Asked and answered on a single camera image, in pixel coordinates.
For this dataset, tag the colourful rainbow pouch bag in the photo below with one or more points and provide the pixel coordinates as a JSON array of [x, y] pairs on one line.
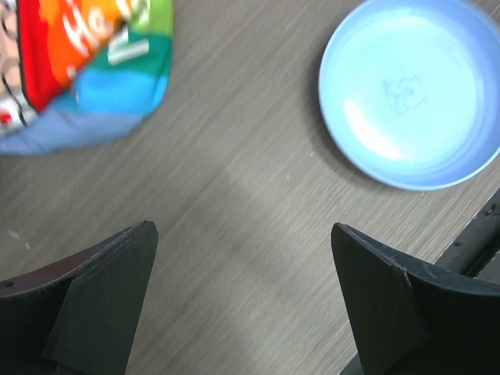
[[80, 73]]

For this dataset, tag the blue plastic plate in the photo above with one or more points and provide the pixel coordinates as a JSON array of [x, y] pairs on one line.
[[409, 91]]

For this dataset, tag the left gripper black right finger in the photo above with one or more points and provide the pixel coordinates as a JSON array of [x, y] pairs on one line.
[[409, 316]]

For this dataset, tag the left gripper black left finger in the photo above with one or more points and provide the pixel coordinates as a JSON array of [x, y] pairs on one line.
[[79, 315]]

